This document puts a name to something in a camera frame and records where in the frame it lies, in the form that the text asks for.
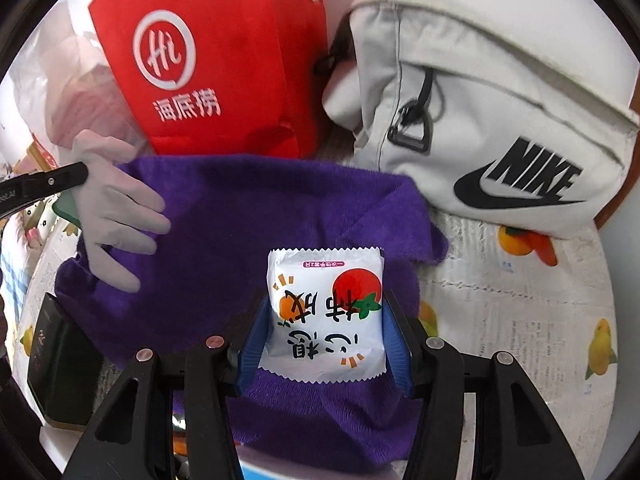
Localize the fruit print tablecloth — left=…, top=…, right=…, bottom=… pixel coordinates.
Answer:
left=10, top=145, right=626, bottom=480

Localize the white orange print snack packet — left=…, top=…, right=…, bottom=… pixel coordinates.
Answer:
left=264, top=246, right=388, bottom=383

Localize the purple towel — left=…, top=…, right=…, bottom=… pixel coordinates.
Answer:
left=54, top=154, right=453, bottom=478

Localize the pale grey glove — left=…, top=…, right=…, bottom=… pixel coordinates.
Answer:
left=70, top=129, right=172, bottom=293

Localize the red paper bag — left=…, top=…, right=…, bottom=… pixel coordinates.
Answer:
left=87, top=0, right=331, bottom=158

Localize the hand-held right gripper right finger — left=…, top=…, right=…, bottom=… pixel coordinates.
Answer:
left=382, top=287, right=583, bottom=480

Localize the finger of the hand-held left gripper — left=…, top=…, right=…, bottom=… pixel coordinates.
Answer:
left=0, top=161, right=90, bottom=218

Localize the white plastic bag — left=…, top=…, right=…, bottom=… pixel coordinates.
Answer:
left=7, top=0, right=151, bottom=161

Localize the white canvas sling bag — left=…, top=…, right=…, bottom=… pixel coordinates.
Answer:
left=314, top=0, right=640, bottom=241

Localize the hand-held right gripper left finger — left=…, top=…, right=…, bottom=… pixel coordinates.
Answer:
left=62, top=292, right=274, bottom=480

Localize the red orange box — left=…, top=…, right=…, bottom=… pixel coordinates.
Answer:
left=27, top=132, right=63, bottom=173

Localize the green flat item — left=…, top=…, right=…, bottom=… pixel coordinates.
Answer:
left=52, top=194, right=83, bottom=233

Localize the black box with gold edge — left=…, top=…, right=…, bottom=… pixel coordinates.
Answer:
left=26, top=291, right=103, bottom=433

